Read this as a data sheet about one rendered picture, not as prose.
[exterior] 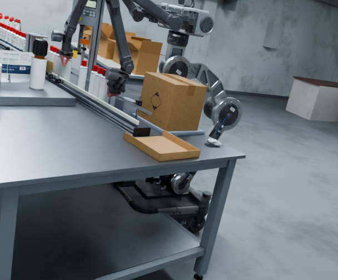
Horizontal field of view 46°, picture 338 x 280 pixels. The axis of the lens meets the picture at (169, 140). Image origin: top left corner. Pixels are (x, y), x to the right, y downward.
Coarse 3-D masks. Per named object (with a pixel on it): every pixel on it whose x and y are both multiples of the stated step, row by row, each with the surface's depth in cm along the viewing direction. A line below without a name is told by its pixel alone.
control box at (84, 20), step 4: (76, 0) 262; (72, 8) 264; (84, 8) 264; (88, 8) 264; (92, 8) 264; (96, 8) 265; (96, 12) 265; (84, 16) 266; (88, 16) 266; (96, 16) 266; (80, 20) 266; (84, 20) 266; (88, 20) 266; (92, 20) 267; (84, 24) 268; (88, 24) 267; (92, 24) 268
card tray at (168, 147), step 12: (168, 132) 217; (132, 144) 198; (144, 144) 191; (156, 144) 205; (168, 144) 209; (180, 144) 210; (156, 156) 185; (168, 156) 186; (180, 156) 192; (192, 156) 197
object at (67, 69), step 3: (69, 60) 272; (69, 63) 273; (66, 66) 273; (69, 66) 274; (63, 69) 275; (66, 69) 274; (69, 69) 275; (63, 72) 275; (66, 72) 274; (69, 72) 276; (63, 75) 275; (66, 75) 275; (69, 75) 277; (63, 78) 276; (66, 78) 276; (69, 78) 278
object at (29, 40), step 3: (27, 36) 286; (30, 36) 290; (27, 39) 286; (30, 39) 283; (33, 39) 284; (27, 42) 286; (30, 42) 284; (27, 45) 287; (30, 45) 284; (27, 48) 287; (30, 48) 285; (27, 51) 288; (30, 51) 286
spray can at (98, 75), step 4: (100, 68) 240; (100, 72) 241; (96, 76) 241; (100, 76) 241; (96, 80) 242; (96, 84) 242; (96, 88) 243; (96, 92) 244; (96, 96) 244; (92, 100) 246
